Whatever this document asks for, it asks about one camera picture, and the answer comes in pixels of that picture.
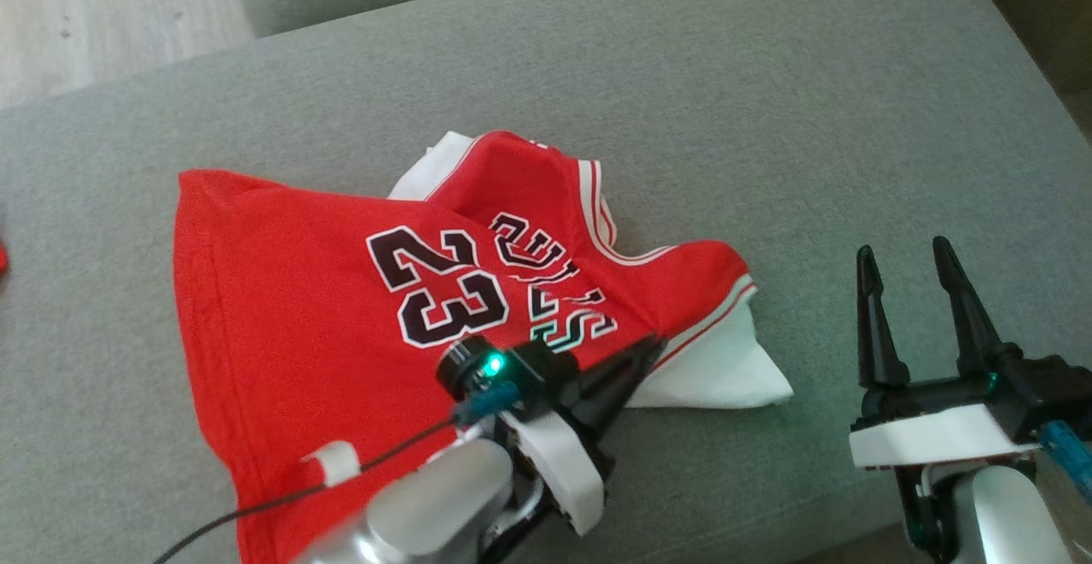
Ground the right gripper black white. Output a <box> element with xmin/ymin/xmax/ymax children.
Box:
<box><xmin>849</xmin><ymin>236</ymin><xmax>1092</xmax><ymax>561</ymax></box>

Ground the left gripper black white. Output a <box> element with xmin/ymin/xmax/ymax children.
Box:
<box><xmin>435</xmin><ymin>335</ymin><xmax>668</xmax><ymax>539</ymax></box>

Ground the red jersey with white sleeves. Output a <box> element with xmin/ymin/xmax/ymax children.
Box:
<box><xmin>173</xmin><ymin>129</ymin><xmax>794</xmax><ymax>564</ymax></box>

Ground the large grey sofa seat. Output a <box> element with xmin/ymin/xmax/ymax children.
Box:
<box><xmin>0</xmin><ymin>0</ymin><xmax>1092</xmax><ymax>564</ymax></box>

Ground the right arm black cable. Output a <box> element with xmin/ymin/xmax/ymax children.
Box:
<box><xmin>1041</xmin><ymin>421</ymin><xmax>1092</xmax><ymax>505</ymax></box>

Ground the white cable clip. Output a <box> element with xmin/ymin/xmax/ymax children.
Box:
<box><xmin>303</xmin><ymin>440</ymin><xmax>363</xmax><ymax>488</ymax></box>

